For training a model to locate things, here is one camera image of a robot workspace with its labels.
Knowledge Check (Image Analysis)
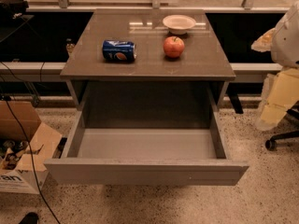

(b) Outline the black cable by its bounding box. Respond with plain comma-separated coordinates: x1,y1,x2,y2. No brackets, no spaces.
0,62,62,224

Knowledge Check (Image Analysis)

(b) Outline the white bowl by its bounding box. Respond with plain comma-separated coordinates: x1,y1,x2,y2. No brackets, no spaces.
163,15,196,35

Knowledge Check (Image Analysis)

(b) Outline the black office chair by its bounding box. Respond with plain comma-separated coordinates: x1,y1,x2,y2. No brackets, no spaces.
264,107,299,152

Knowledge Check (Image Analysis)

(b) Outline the small bottle behind cabinet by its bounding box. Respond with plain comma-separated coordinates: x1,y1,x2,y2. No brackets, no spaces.
66,38,75,55

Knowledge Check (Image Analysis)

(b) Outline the blue pepsi can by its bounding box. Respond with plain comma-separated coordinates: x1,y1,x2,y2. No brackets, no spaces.
102,40,136,62

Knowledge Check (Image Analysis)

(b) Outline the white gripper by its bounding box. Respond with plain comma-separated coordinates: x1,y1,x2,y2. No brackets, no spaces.
255,68,299,131

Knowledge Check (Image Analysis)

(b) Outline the grey cabinet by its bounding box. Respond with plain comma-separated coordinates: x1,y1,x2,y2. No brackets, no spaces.
61,8,235,104

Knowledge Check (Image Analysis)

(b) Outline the cardboard box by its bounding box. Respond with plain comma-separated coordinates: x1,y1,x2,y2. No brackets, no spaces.
0,101,62,194

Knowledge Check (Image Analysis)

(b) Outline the red apple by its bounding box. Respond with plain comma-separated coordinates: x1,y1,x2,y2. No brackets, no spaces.
164,36,185,58

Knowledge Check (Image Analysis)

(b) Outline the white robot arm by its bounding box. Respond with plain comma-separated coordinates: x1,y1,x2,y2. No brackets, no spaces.
251,2,299,131

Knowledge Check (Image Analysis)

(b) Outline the open grey top drawer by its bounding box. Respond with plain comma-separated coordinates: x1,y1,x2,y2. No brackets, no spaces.
43,81,249,187

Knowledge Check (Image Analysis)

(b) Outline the black object top left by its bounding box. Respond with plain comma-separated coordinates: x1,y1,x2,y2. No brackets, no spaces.
0,0,29,20

